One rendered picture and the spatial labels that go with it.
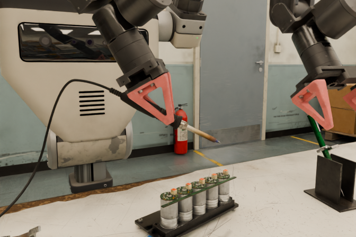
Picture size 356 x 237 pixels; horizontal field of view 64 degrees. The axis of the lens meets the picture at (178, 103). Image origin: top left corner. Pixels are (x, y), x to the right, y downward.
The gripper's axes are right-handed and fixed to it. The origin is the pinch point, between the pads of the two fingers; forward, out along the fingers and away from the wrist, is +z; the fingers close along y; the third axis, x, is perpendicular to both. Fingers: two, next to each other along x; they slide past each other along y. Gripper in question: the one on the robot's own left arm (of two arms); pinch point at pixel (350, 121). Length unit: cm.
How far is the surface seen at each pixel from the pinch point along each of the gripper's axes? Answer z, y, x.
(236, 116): -116, 134, 255
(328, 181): 7.7, -1.9, 8.0
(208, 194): 6.7, -24.6, 8.0
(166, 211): 8.5, -32.3, 5.2
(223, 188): 6.0, -21.7, 8.6
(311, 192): 8.7, -2.6, 12.2
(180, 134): -94, 53, 241
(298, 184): 6.5, -1.8, 16.1
